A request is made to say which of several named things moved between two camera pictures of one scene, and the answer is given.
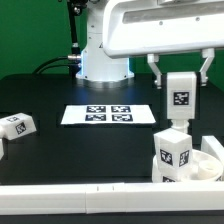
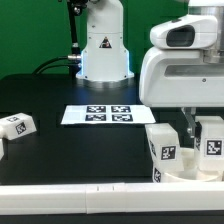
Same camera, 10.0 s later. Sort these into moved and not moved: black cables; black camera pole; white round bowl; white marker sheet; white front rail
Moved: white round bowl
Not moved: black cables; white marker sheet; black camera pole; white front rail
